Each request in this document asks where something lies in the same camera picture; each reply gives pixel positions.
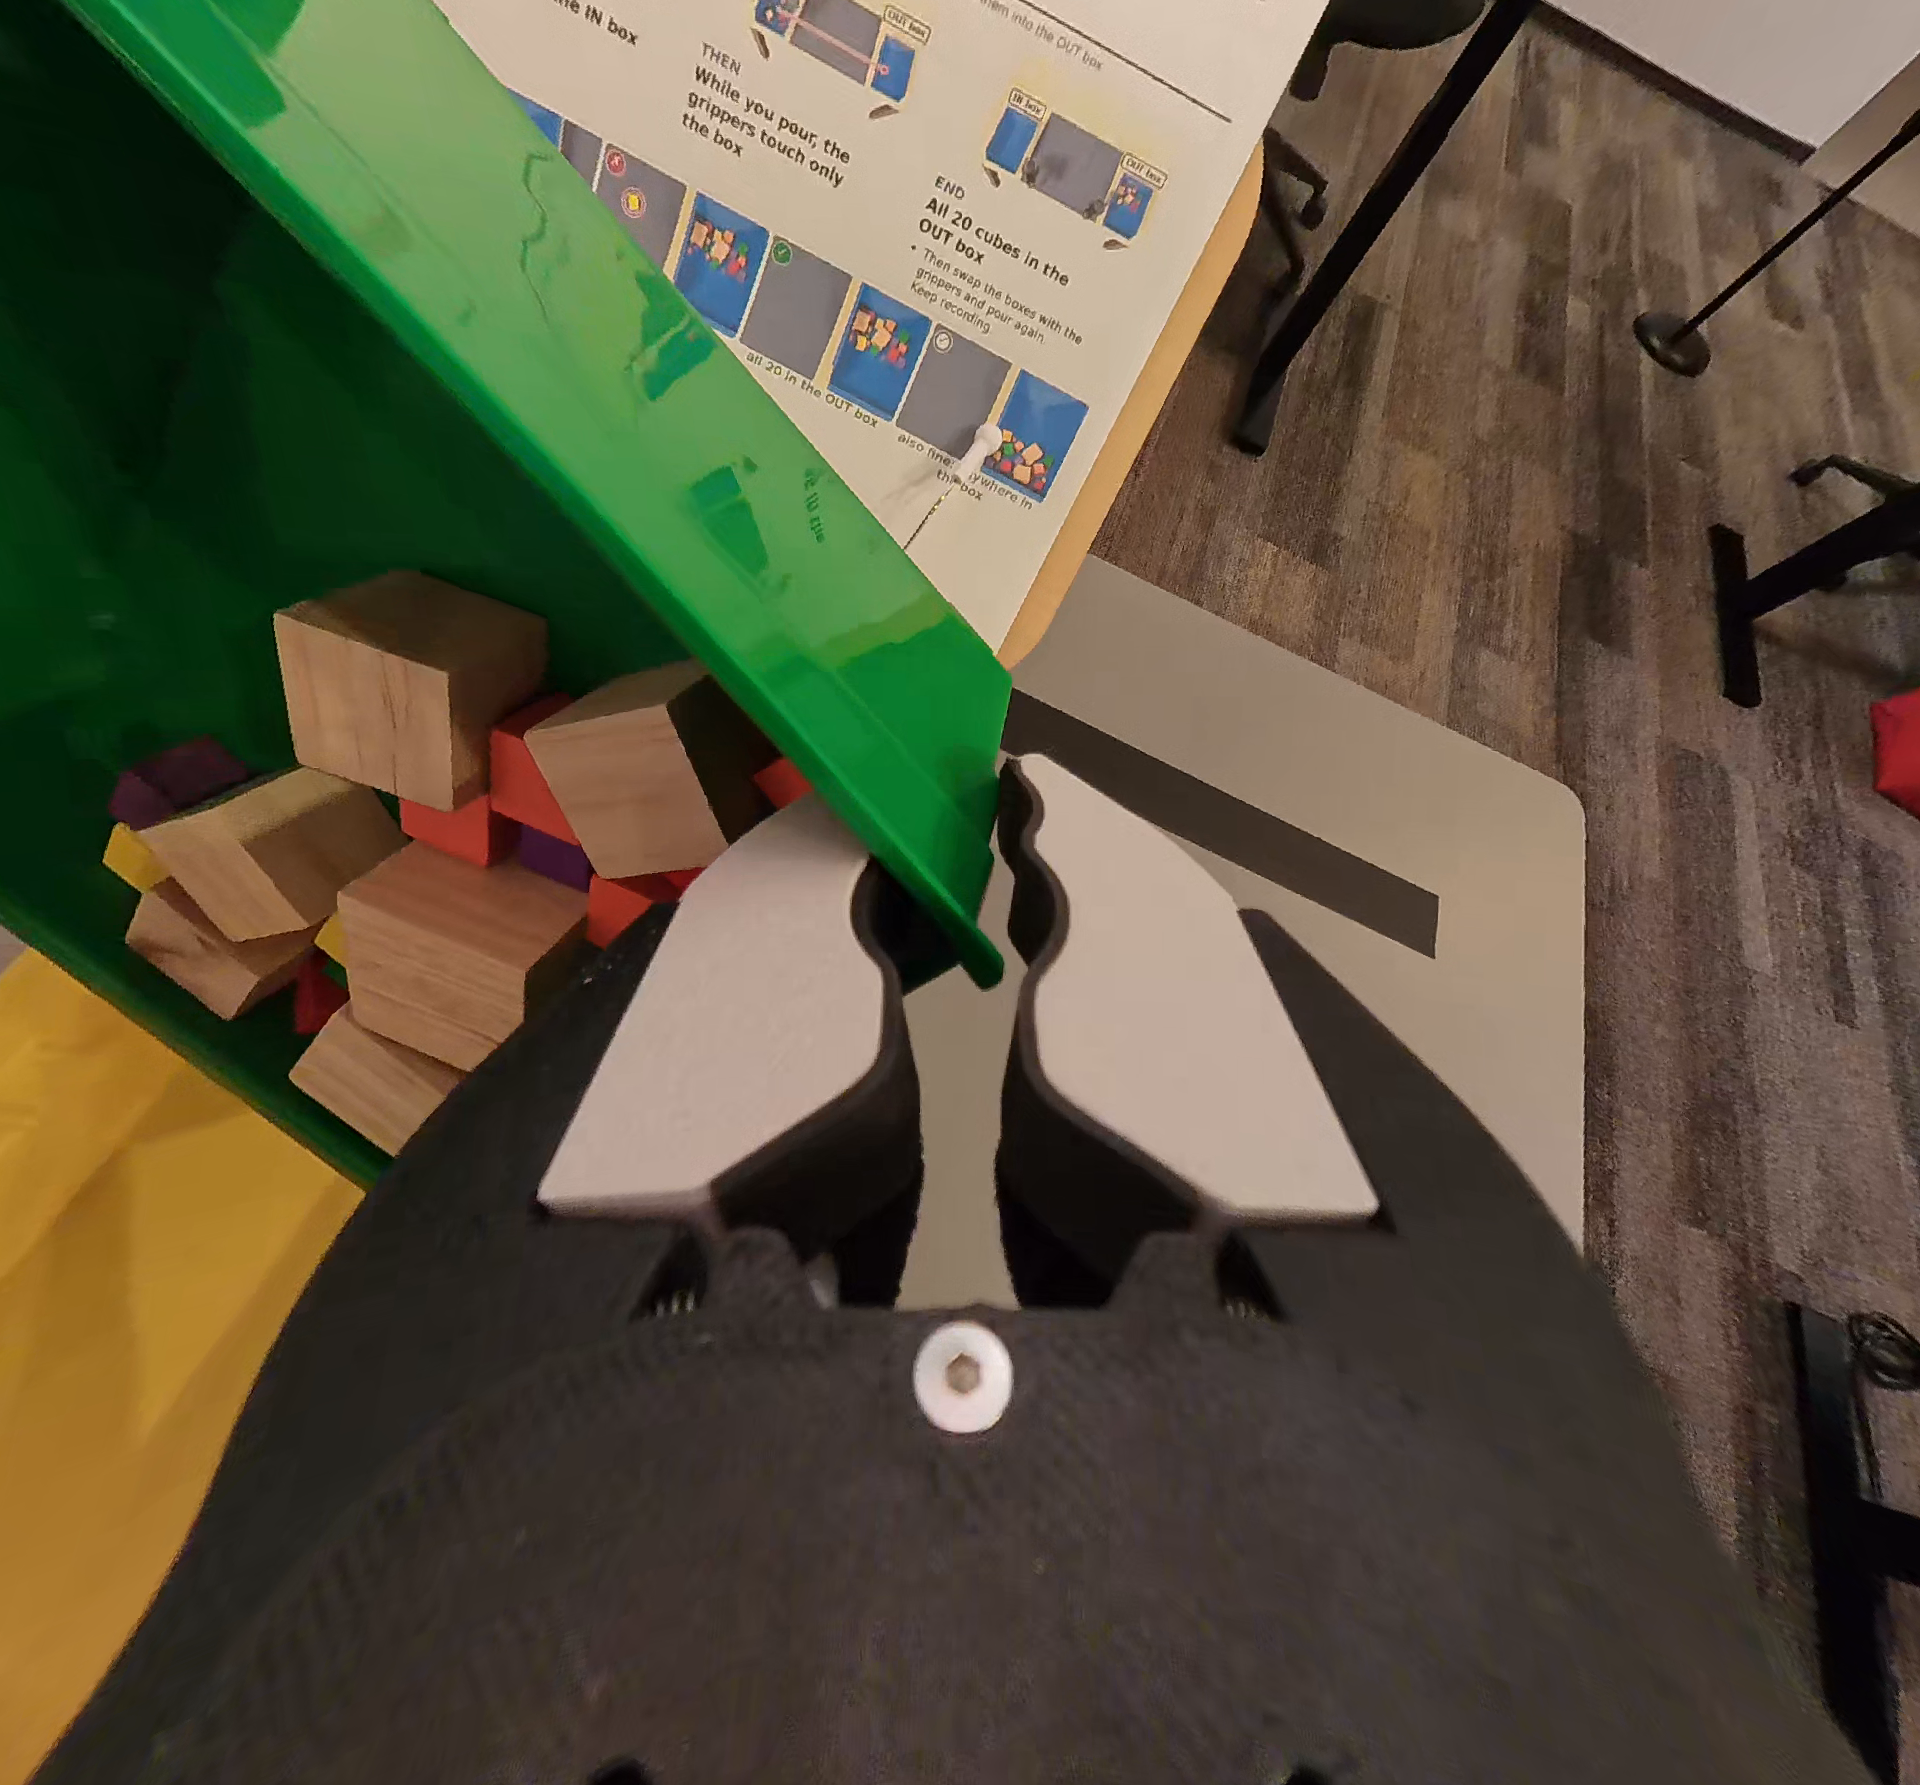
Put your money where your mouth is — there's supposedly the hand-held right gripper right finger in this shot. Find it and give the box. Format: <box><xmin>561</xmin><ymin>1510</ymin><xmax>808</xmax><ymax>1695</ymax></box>
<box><xmin>992</xmin><ymin>748</ymin><xmax>1382</xmax><ymax>1314</ymax></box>

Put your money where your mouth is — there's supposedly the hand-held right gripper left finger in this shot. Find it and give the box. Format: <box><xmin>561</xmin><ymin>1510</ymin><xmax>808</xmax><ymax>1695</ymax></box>
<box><xmin>530</xmin><ymin>799</ymin><xmax>926</xmax><ymax>1311</ymax></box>

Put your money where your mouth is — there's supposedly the pile of coloured wooden cubes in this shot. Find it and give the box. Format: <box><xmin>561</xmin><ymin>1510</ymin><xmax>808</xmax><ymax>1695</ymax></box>
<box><xmin>103</xmin><ymin>571</ymin><xmax>818</xmax><ymax>1156</ymax></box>

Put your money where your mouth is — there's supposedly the yellow plastic box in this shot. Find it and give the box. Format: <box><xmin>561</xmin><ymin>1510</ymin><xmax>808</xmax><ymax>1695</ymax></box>
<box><xmin>0</xmin><ymin>942</ymin><xmax>370</xmax><ymax>1785</ymax></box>

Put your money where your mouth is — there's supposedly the green plastic box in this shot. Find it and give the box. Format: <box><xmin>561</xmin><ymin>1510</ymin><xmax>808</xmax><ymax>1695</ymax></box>
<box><xmin>0</xmin><ymin>0</ymin><xmax>1015</xmax><ymax>1195</ymax></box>

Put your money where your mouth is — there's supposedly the tablet sign stand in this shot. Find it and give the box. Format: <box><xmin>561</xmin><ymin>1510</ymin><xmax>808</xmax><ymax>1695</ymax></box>
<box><xmin>1635</xmin><ymin>150</ymin><xmax>1920</xmax><ymax>381</ymax></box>

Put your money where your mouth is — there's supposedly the printed instruction sheet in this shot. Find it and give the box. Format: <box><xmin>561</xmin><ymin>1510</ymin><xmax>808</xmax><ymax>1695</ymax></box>
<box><xmin>383</xmin><ymin>0</ymin><xmax>1402</xmax><ymax>617</ymax></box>

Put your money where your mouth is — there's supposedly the black desk frame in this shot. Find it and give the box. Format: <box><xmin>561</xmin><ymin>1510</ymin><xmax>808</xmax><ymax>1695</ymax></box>
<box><xmin>1711</xmin><ymin>455</ymin><xmax>1920</xmax><ymax>710</ymax></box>

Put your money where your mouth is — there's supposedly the black metal frame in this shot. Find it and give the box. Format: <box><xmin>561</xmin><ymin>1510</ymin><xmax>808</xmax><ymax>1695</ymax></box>
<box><xmin>1787</xmin><ymin>1294</ymin><xmax>1920</xmax><ymax>1785</ymax></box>

